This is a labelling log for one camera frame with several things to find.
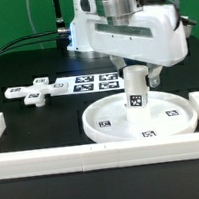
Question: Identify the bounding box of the thin white cable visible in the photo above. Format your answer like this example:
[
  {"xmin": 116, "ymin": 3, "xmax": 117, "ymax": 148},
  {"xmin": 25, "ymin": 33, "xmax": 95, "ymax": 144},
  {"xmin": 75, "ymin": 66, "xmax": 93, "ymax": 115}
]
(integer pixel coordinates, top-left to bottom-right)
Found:
[{"xmin": 25, "ymin": 0, "xmax": 45, "ymax": 51}]

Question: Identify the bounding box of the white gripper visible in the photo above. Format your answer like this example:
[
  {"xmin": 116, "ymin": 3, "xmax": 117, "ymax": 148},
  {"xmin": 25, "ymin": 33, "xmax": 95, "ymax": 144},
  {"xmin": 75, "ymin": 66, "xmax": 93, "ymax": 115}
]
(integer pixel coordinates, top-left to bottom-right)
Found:
[{"xmin": 86, "ymin": 4, "xmax": 188, "ymax": 88}]

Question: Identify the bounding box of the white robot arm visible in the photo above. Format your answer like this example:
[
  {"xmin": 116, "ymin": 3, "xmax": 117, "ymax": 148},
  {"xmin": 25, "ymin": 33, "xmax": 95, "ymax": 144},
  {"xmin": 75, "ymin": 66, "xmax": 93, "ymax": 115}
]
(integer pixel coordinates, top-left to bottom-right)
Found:
[{"xmin": 67, "ymin": 0, "xmax": 195, "ymax": 88}]

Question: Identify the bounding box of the black vertical cable connector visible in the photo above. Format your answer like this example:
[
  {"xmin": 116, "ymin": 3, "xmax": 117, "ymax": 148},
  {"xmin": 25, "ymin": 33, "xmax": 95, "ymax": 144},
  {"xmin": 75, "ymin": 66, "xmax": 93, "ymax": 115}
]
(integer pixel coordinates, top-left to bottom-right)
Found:
[{"xmin": 53, "ymin": 0, "xmax": 65, "ymax": 33}]

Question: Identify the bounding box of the white front fence bar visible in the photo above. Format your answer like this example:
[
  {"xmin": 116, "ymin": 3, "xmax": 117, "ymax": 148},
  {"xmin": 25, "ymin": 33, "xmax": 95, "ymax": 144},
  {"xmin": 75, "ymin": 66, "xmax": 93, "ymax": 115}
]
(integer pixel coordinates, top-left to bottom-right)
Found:
[{"xmin": 0, "ymin": 133, "xmax": 199, "ymax": 180}]

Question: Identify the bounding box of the white cross-shaped table base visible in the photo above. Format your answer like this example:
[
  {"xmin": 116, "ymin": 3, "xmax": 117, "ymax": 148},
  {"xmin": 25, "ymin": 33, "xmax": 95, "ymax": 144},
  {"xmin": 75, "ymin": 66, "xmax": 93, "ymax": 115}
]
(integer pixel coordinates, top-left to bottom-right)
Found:
[{"xmin": 4, "ymin": 77, "xmax": 69, "ymax": 107}]

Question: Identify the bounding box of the black cable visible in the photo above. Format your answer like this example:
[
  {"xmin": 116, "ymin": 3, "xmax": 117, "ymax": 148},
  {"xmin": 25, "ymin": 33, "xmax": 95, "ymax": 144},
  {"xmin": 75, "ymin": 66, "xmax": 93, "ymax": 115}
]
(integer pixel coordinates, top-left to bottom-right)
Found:
[
  {"xmin": 0, "ymin": 28, "xmax": 72, "ymax": 60},
  {"xmin": 0, "ymin": 37, "xmax": 60, "ymax": 63}
]

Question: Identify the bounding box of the white round table top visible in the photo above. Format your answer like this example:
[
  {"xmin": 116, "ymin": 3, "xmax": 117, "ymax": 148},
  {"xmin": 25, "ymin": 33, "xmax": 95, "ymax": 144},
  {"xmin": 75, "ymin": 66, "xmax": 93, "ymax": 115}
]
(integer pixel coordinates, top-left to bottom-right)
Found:
[{"xmin": 82, "ymin": 91, "xmax": 198, "ymax": 143}]

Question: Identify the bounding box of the white marker sheet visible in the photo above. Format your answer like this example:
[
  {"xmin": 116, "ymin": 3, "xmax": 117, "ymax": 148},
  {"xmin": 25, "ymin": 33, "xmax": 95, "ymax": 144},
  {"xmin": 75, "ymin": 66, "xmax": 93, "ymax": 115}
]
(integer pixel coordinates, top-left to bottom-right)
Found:
[{"xmin": 52, "ymin": 72, "xmax": 124, "ymax": 96}]

